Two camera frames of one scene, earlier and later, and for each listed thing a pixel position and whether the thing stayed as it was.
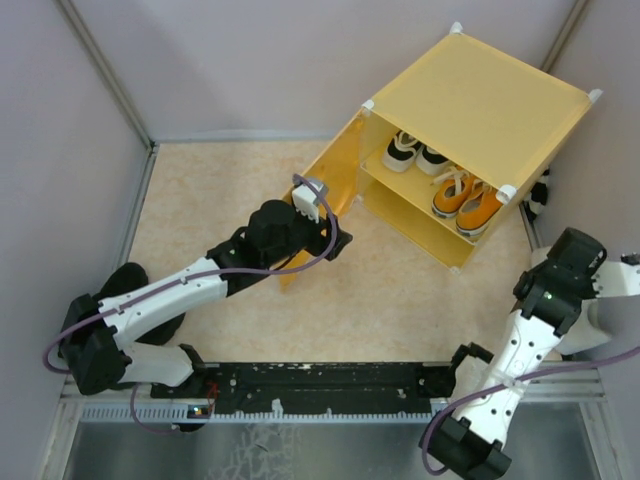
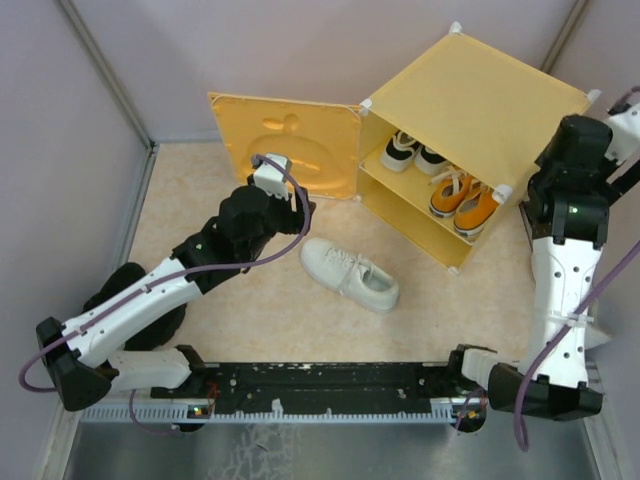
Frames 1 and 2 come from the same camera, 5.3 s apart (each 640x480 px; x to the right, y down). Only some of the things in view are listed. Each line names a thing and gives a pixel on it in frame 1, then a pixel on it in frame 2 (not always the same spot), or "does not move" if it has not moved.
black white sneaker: (431, 163) does not move
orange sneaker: (453, 187) does not move
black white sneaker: (401, 151) does not move
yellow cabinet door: (288, 279) → (319, 140)
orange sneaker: (477, 209) does not move
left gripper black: (329, 237) → (292, 215)
